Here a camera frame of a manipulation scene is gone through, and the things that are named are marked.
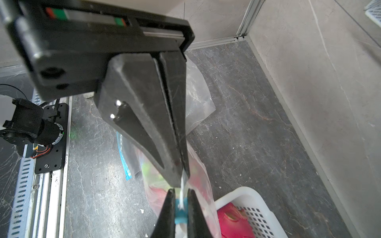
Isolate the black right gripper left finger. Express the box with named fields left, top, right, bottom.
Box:
left=150, top=188, right=176, bottom=238

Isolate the zip-top bag with blue seal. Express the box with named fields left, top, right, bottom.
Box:
left=108, top=53, right=214, bottom=187

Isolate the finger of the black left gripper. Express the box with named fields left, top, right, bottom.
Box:
left=94, top=53, right=183, bottom=187
left=159, top=51, right=191, bottom=178

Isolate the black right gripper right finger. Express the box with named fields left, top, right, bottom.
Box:
left=187, top=189, right=213, bottom=238

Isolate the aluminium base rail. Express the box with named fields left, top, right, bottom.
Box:
left=1, top=97, right=72, bottom=238

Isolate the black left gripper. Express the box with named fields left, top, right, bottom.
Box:
left=6, top=1, right=195, bottom=101

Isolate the white wire mesh wall basket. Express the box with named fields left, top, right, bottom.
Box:
left=364, top=0, right=381, bottom=27

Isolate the white perforated plastic basket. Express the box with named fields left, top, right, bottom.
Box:
left=215, top=186, right=287, bottom=238

